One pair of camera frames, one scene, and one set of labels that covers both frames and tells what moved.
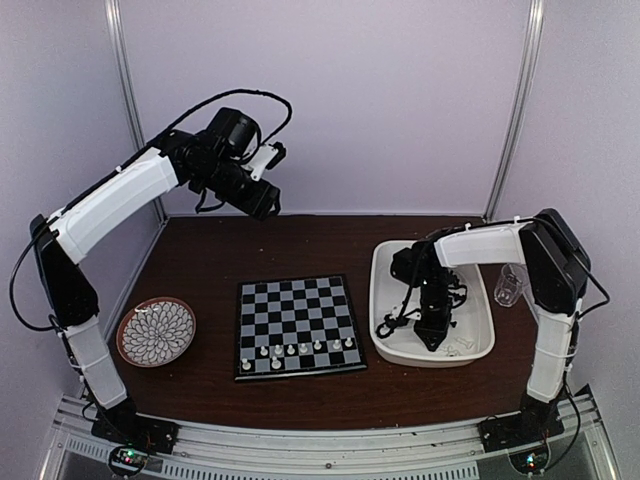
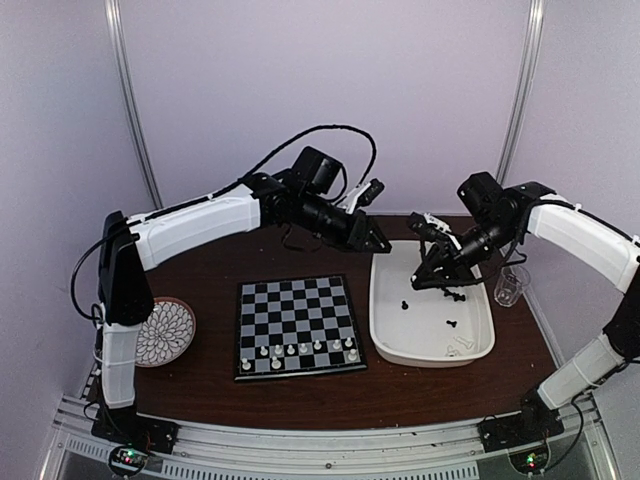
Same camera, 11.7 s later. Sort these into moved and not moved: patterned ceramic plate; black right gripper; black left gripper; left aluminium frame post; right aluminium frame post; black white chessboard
Moved: black right gripper; black left gripper
Not moved: patterned ceramic plate; left aluminium frame post; right aluminium frame post; black white chessboard
